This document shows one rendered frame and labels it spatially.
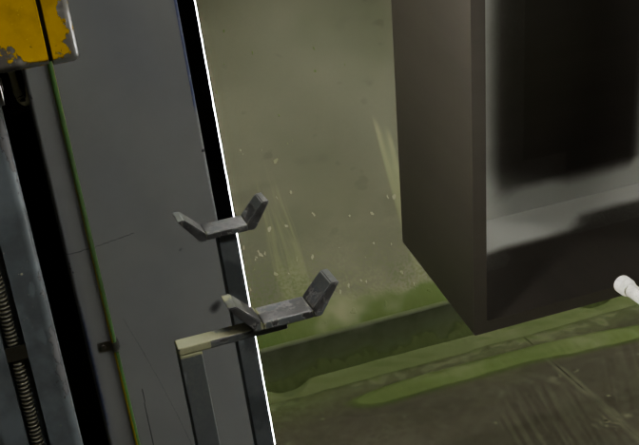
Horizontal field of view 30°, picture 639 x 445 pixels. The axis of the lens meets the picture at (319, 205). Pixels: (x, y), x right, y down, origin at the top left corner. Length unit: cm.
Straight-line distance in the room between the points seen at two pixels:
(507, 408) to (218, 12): 126
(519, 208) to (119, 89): 135
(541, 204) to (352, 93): 77
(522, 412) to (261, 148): 93
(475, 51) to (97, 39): 76
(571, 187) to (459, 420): 60
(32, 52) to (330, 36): 243
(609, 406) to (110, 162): 167
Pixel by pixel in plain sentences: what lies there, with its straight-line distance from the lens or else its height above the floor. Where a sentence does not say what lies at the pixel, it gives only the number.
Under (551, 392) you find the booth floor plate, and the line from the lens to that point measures 285.
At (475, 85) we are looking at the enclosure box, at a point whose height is 95.
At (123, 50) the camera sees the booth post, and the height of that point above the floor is 119.
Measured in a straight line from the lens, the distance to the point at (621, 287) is 213.
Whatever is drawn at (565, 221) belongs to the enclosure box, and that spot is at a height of 52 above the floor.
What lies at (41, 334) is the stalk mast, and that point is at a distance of 89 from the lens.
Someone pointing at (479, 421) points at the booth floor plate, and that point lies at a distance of 276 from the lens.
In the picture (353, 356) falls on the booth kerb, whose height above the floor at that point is 9.
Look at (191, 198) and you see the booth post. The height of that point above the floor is 101.
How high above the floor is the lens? 144
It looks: 19 degrees down
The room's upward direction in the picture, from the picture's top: 9 degrees counter-clockwise
